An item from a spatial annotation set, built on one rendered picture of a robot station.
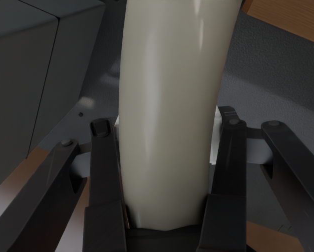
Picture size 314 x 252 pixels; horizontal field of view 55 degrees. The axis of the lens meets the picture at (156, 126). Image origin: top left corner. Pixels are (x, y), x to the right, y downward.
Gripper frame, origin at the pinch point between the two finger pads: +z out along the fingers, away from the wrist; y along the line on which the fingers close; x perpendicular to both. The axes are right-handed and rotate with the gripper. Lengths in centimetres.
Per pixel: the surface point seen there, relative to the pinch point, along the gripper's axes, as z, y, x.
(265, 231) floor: 88, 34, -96
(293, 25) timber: 72, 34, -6
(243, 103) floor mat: 86, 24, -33
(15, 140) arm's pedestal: 42, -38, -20
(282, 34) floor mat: 84, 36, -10
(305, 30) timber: 72, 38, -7
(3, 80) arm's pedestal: 31.4, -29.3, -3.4
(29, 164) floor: 95, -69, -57
